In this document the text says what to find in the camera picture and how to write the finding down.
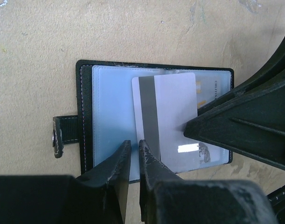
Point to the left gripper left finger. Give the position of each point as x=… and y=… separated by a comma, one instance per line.
x=97, y=197

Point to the white VIP card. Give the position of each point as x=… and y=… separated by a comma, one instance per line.
x=209, y=88

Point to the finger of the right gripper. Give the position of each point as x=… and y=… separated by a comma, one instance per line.
x=252, y=125
x=271, y=68

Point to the white card with magnetic stripe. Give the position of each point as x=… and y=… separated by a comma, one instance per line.
x=163, y=104

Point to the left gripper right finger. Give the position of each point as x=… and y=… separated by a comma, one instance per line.
x=165, y=198

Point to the black leather card holder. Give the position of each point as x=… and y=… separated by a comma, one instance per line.
x=106, y=115

